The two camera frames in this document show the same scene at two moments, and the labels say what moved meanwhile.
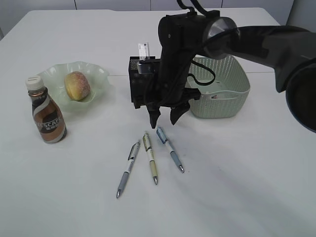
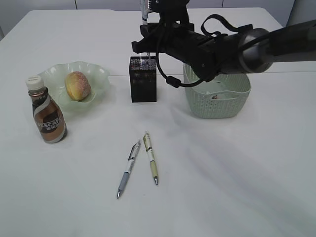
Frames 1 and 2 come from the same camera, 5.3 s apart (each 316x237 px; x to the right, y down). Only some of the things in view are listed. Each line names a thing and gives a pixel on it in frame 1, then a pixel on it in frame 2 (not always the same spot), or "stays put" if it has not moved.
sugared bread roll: (77, 85) stays put
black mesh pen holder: (142, 86) stays put
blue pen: (161, 134) → (144, 14)
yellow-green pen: (148, 150) stays put
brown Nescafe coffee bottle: (47, 115) stays put
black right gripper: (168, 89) → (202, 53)
